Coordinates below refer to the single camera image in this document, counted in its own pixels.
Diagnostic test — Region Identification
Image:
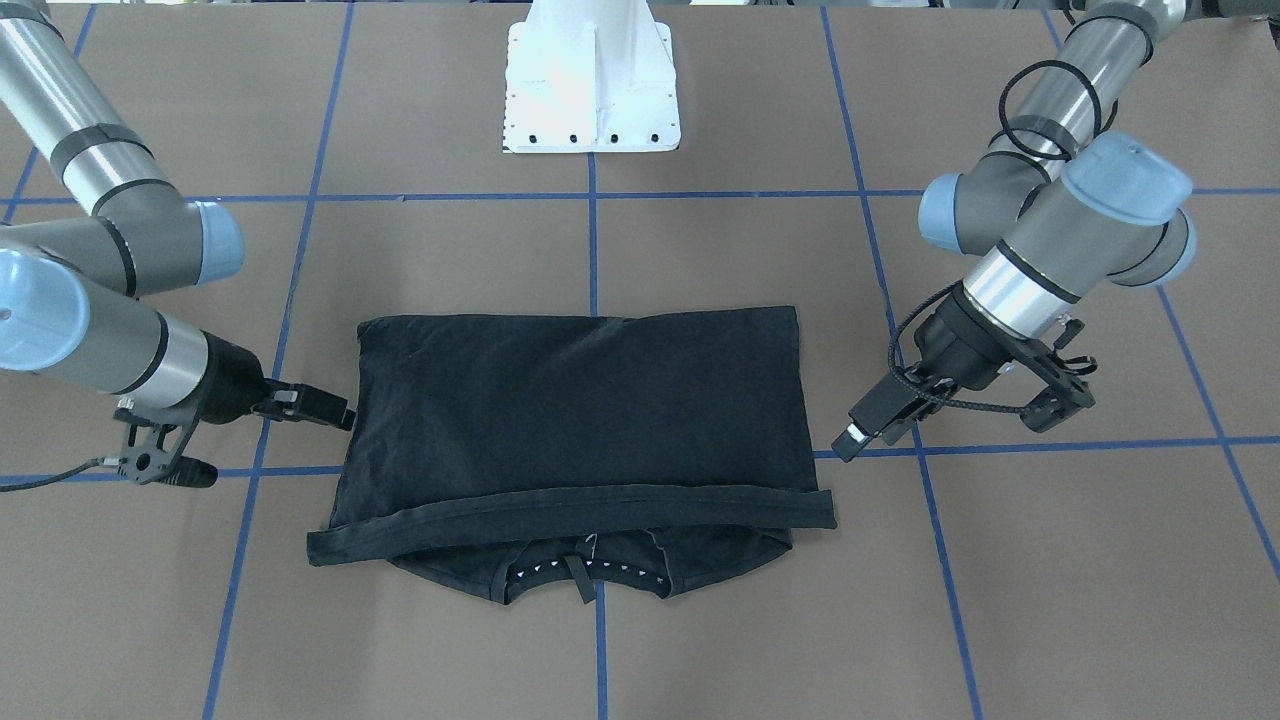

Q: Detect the black t-shirt with logo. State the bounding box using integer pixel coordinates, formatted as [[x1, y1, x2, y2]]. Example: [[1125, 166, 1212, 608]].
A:
[[306, 306, 837, 605]]

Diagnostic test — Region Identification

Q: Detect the white pedestal column base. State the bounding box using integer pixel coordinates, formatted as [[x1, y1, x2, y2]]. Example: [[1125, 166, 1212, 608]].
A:
[[502, 1, 682, 154]]

